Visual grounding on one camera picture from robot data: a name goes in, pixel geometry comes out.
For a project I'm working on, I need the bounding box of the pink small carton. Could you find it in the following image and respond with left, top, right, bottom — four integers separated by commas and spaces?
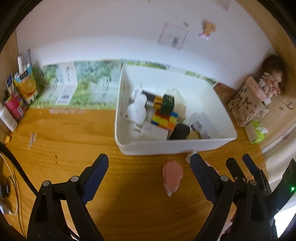
4, 93, 27, 121

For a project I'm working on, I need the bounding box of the white paddle shaped mirror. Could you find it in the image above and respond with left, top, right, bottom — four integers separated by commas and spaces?
125, 103, 147, 127

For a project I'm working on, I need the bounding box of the beige printed fabric bag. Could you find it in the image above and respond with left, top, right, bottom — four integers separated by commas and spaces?
227, 87, 269, 128

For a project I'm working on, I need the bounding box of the white toy camera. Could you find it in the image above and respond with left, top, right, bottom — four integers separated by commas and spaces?
124, 89, 147, 127

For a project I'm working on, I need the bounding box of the yellow pony wall sticker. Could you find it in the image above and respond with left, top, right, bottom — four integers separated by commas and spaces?
198, 20, 216, 42

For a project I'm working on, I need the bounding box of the pink framed wall drawing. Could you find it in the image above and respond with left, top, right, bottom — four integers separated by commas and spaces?
158, 23, 189, 50

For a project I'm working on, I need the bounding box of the multicolour puzzle cube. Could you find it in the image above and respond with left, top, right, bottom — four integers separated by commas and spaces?
151, 110, 178, 131

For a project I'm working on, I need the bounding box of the beige soap block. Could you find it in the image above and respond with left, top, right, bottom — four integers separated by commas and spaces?
173, 89, 186, 123

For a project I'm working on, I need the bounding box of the white plastic storage bin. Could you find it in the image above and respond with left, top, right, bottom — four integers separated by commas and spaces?
114, 65, 237, 156

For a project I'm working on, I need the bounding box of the white plastic bottle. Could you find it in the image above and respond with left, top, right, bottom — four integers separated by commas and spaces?
0, 103, 17, 132

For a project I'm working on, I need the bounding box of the brown haired rag doll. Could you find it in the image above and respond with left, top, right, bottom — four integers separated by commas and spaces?
259, 55, 286, 99

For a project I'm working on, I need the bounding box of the small dark green box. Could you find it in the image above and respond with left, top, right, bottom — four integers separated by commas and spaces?
159, 94, 175, 115

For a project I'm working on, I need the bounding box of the round gold metal tin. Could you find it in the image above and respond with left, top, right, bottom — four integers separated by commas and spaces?
153, 96, 163, 109

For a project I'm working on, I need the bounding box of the green leaf pattern paper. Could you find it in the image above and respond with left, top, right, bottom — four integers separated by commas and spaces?
31, 59, 217, 110

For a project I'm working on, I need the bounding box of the black plug adapter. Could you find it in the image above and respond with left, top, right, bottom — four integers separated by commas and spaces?
168, 123, 190, 140

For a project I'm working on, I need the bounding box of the orange juice carton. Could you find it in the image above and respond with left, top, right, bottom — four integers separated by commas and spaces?
14, 64, 38, 105

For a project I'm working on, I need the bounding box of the green tissue pack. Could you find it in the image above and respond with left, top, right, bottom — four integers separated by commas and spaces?
244, 121, 268, 144

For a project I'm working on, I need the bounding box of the pink oval compact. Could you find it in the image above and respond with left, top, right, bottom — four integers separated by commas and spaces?
162, 161, 183, 197

